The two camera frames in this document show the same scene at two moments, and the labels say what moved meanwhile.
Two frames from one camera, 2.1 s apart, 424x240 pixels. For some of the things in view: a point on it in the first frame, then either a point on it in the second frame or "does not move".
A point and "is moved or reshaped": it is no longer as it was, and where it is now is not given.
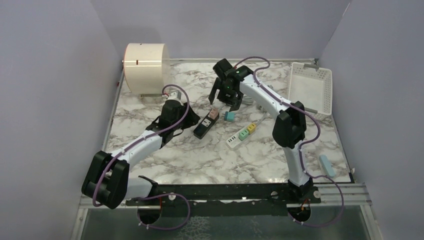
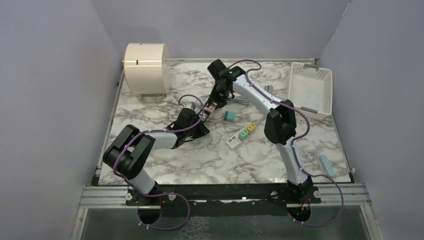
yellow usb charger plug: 251,128 does not move
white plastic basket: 313,89 does not move
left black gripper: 191,118 -> 202,130
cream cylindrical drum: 147,67 does not move
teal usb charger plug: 229,116 does not move
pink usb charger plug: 213,113 is moved or reshaped
